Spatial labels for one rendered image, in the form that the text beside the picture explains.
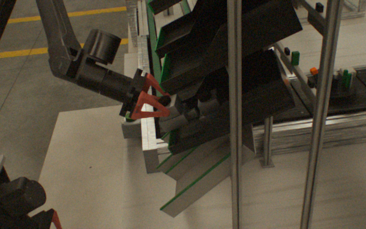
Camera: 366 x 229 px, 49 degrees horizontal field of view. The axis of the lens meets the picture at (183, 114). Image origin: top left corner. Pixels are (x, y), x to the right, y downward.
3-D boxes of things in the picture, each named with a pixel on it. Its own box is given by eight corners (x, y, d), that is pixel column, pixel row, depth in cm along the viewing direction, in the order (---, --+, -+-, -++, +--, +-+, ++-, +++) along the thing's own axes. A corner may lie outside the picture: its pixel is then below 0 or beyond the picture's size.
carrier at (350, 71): (311, 120, 133) (315, 87, 126) (287, 83, 153) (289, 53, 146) (383, 110, 134) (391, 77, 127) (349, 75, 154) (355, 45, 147)
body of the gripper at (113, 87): (145, 70, 89) (113, 57, 88) (135, 97, 81) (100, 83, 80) (137, 91, 93) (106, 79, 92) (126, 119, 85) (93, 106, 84)
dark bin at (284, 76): (173, 156, 88) (155, 131, 84) (177, 120, 99) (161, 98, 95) (296, 107, 79) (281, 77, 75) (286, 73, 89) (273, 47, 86)
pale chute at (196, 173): (173, 218, 99) (159, 210, 98) (177, 180, 110) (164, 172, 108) (256, 155, 86) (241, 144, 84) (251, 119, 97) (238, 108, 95)
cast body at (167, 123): (165, 132, 90) (148, 110, 87) (168, 120, 94) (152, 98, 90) (198, 121, 87) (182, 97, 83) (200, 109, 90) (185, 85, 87)
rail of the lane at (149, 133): (146, 174, 132) (142, 148, 125) (140, 54, 205) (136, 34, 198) (163, 171, 132) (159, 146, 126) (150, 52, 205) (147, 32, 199)
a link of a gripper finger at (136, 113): (178, 89, 88) (138, 73, 87) (173, 109, 83) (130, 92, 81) (167, 111, 92) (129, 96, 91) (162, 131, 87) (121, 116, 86)
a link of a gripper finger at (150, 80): (179, 84, 90) (140, 68, 88) (175, 103, 84) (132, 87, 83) (169, 106, 94) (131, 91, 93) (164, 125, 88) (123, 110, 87)
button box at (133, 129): (123, 139, 141) (121, 125, 138) (124, 106, 159) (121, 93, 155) (143, 136, 142) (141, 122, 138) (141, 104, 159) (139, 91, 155)
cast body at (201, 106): (205, 129, 89) (190, 105, 85) (205, 117, 92) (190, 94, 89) (240, 115, 86) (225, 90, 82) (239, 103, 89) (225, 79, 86)
